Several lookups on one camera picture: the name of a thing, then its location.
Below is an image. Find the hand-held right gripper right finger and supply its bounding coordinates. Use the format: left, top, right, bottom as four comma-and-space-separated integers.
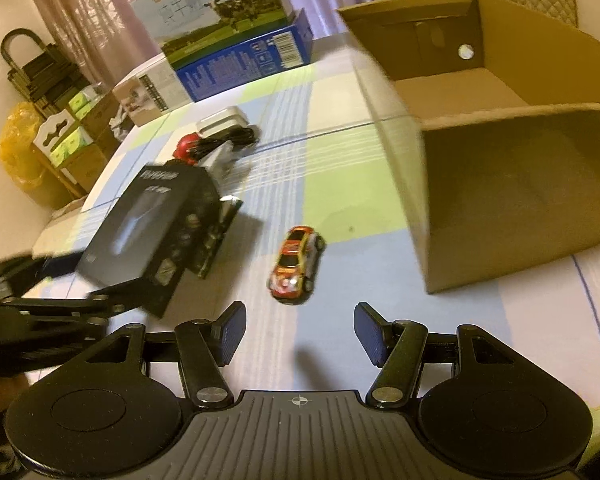
354, 301, 526, 407

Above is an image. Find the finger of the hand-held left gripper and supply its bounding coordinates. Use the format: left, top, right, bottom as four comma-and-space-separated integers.
0, 256, 51, 301
2, 282, 148, 333

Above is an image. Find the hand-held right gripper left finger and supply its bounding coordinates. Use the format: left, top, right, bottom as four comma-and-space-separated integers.
75, 301, 247, 407

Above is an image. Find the orange toy car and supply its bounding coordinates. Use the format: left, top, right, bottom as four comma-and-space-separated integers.
266, 225, 327, 303

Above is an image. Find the black product box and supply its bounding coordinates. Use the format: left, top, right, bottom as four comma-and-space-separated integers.
76, 162, 243, 320

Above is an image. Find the small white box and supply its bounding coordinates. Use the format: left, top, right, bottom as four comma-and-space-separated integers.
200, 141, 242, 190

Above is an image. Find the red toy figure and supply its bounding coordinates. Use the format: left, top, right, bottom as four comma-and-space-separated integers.
172, 132, 204, 165

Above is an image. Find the black cable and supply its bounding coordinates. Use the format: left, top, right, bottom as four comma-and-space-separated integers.
187, 126, 259, 159

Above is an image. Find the brown cardboard box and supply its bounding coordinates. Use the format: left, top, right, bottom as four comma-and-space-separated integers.
335, 0, 600, 295

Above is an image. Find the yellow plastic bag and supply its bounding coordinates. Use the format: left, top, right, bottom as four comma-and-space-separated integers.
0, 101, 49, 193

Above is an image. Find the carton of green packets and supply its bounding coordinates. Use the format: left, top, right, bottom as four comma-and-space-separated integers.
32, 110, 112, 197

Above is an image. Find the checked pastel tablecloth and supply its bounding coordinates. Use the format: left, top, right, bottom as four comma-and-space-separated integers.
30, 25, 600, 461

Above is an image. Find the stack of green packets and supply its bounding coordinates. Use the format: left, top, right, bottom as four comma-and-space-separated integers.
67, 85, 127, 142

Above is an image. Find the black folding cart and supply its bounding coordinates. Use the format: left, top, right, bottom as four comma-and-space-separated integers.
0, 29, 92, 117

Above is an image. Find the white printed carton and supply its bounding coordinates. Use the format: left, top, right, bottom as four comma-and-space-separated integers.
112, 57, 191, 128

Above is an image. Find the blue printed carton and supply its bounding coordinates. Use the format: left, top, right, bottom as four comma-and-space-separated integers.
172, 7, 315, 103

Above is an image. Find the pink sheer curtain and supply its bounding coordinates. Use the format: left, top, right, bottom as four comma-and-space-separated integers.
17, 0, 372, 92

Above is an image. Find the cow print milk carton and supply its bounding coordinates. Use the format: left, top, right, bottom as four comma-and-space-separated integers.
130, 0, 294, 68

